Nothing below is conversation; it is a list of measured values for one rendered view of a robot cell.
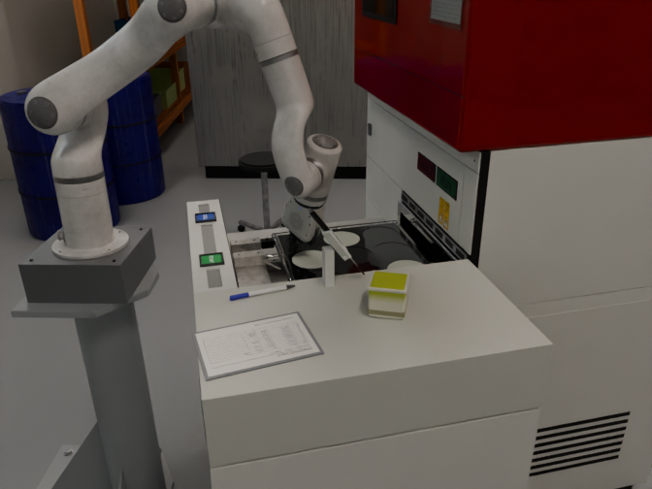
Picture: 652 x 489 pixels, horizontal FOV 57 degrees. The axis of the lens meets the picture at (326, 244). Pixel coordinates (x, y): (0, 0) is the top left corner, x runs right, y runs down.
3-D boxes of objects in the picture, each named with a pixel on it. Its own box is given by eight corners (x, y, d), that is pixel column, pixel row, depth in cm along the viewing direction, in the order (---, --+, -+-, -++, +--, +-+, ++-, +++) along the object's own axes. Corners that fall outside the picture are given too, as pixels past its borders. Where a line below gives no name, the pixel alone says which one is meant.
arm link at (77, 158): (43, 182, 145) (22, 81, 136) (81, 162, 162) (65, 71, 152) (90, 184, 144) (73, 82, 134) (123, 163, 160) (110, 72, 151)
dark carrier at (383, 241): (394, 224, 174) (394, 222, 174) (441, 279, 144) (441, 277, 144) (277, 237, 167) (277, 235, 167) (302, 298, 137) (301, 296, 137)
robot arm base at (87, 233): (41, 261, 148) (25, 190, 140) (65, 232, 165) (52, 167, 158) (120, 258, 149) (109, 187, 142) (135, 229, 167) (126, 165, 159)
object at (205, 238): (222, 242, 183) (218, 198, 177) (243, 343, 134) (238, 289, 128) (191, 244, 181) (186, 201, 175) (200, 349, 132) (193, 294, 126)
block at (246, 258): (263, 258, 159) (263, 248, 157) (265, 264, 156) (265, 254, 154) (233, 262, 157) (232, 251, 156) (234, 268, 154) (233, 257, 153)
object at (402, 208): (402, 229, 183) (403, 200, 179) (464, 301, 144) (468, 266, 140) (396, 229, 183) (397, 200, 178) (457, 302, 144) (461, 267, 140)
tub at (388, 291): (408, 302, 121) (410, 273, 119) (405, 322, 115) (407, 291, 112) (372, 298, 123) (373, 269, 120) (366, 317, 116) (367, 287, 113)
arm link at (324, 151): (316, 204, 140) (335, 188, 147) (330, 157, 132) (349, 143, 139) (286, 188, 142) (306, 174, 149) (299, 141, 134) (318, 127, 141)
